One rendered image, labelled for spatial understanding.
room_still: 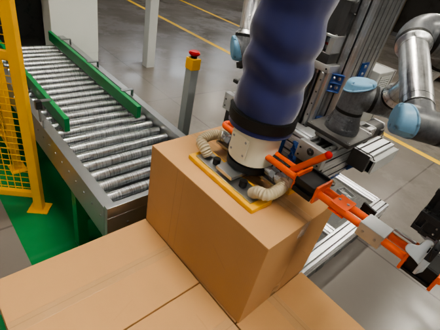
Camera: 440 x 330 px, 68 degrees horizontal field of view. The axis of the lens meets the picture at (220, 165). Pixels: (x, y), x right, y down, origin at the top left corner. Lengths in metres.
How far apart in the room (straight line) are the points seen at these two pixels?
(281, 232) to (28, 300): 0.86
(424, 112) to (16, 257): 2.00
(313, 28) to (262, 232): 0.58
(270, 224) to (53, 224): 1.57
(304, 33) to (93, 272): 1.07
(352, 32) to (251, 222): 1.02
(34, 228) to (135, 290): 1.14
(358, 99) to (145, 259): 1.07
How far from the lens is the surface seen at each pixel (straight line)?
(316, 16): 0.93
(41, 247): 2.19
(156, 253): 1.40
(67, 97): 2.54
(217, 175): 1.13
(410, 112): 0.84
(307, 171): 1.05
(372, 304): 2.36
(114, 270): 1.35
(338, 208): 0.98
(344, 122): 1.50
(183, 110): 2.23
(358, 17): 1.67
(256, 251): 1.01
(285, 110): 0.99
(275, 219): 1.06
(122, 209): 1.52
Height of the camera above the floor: 1.63
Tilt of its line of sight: 34 degrees down
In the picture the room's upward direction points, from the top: 13 degrees clockwise
